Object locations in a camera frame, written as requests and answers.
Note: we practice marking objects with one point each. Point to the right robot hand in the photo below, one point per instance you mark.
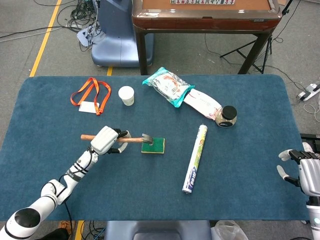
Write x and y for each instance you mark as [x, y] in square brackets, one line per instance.
[306, 175]

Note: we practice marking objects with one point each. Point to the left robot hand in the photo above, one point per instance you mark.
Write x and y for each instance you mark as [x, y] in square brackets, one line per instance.
[103, 140]

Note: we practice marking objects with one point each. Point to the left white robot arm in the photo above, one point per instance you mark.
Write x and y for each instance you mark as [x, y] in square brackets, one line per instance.
[57, 190]

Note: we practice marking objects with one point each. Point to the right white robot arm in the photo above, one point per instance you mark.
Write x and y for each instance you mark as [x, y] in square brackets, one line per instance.
[313, 217]

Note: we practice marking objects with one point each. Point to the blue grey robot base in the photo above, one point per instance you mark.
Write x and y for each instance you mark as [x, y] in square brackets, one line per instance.
[117, 35]

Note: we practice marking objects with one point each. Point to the green yellow scrubbing sponge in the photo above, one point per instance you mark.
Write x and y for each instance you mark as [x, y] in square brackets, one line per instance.
[155, 147]

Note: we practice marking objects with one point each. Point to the white sneaker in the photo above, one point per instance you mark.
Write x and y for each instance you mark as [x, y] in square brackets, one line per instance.
[307, 146]

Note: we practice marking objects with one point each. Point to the white badge card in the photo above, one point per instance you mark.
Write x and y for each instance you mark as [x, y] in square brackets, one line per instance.
[87, 107]

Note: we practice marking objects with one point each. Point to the white paper cup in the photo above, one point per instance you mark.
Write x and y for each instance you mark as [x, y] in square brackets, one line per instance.
[126, 96]

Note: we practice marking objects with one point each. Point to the blue table cloth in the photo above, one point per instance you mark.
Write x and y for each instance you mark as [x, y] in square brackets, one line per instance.
[162, 180]

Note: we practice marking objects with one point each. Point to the teal clear snack bag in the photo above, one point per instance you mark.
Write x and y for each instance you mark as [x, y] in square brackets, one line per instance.
[168, 86]

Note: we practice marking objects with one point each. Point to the white printed wrap roll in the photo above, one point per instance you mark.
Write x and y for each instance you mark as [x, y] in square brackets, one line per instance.
[195, 160]

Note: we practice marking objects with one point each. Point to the clear plastic bag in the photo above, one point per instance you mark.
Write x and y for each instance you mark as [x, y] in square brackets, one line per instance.
[228, 230]

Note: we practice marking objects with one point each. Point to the black lid glass jar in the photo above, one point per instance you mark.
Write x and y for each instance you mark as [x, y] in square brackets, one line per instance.
[227, 116]

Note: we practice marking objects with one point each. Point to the blue grey robot torso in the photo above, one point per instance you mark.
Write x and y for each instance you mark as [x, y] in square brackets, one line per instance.
[157, 230]

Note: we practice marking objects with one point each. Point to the white pink printed pouch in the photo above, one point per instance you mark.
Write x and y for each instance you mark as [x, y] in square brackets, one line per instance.
[202, 104]

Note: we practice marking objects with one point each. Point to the white power strip with plugs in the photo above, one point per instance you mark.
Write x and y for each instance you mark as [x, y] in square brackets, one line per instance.
[86, 35]

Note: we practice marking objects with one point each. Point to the black tripod stand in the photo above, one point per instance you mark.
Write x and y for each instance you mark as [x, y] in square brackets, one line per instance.
[260, 50]

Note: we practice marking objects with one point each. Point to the brown mahjong table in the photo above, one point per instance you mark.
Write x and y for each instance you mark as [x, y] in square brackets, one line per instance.
[205, 22]

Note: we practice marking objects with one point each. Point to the row of mahjong tiles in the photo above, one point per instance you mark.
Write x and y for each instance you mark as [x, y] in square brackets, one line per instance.
[202, 2]

